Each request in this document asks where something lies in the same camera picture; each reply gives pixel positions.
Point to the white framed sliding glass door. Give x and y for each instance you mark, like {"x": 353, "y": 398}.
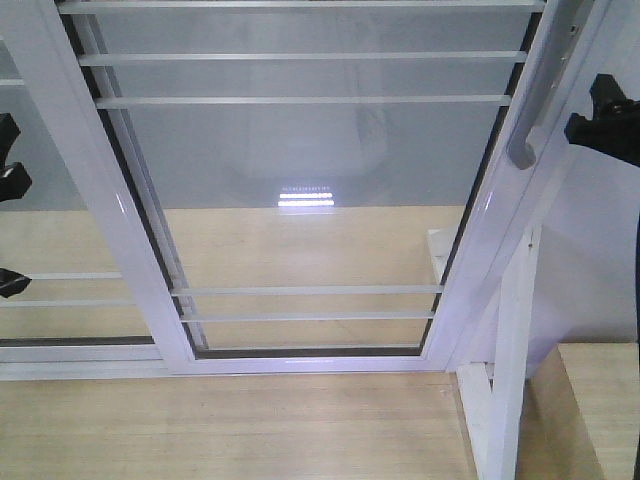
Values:
{"x": 250, "y": 187}

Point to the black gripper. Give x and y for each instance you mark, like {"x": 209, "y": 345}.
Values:
{"x": 14, "y": 183}

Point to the light wooden base platform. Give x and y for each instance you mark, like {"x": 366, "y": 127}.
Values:
{"x": 309, "y": 426}

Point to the white triangular support bracket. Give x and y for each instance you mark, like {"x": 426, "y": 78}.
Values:
{"x": 491, "y": 372}

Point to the white door frame post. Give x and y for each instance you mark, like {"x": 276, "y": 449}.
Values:
{"x": 586, "y": 204}

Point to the grey curved door handle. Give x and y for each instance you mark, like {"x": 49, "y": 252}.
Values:
{"x": 556, "y": 36}

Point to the fixed white framed glass panel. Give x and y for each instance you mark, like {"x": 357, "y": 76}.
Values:
{"x": 49, "y": 69}

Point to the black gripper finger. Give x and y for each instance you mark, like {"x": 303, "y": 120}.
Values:
{"x": 614, "y": 127}

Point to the light wooden block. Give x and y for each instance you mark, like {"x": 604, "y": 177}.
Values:
{"x": 580, "y": 416}

